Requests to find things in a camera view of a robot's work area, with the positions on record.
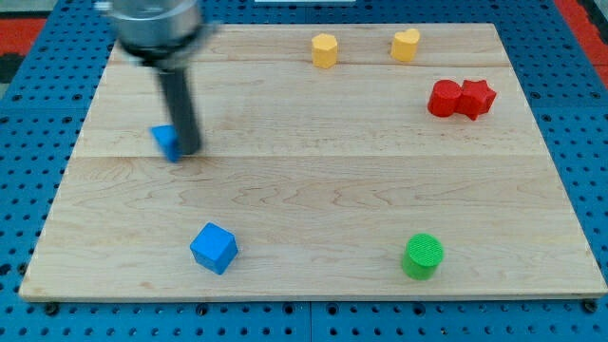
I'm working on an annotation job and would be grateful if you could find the red star block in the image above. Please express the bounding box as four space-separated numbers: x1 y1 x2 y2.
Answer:
455 80 497 121

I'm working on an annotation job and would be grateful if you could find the wooden board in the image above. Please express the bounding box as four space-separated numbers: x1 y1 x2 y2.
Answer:
19 24 607 303

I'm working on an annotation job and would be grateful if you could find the blue cube block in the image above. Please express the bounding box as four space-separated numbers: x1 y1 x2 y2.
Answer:
190 222 238 276

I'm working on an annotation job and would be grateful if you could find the yellow hexagon block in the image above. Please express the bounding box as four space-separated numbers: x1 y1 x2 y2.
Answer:
312 33 338 68

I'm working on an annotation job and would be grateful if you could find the blue triangular block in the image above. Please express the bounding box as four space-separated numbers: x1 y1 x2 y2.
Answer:
149 124 181 162

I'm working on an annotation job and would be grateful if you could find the green cylinder block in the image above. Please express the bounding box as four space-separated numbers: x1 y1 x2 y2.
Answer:
402 233 444 280

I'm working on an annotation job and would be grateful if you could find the black cylindrical pointer tool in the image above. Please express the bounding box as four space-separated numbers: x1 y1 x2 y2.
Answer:
159 68 201 155

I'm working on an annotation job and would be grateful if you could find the yellow heart block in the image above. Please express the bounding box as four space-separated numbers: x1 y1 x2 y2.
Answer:
390 28 421 62

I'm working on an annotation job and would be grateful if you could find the red cylinder block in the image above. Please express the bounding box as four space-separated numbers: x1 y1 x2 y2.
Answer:
427 80 462 118

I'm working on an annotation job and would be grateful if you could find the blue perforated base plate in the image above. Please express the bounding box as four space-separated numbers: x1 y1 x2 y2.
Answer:
1 1 607 341

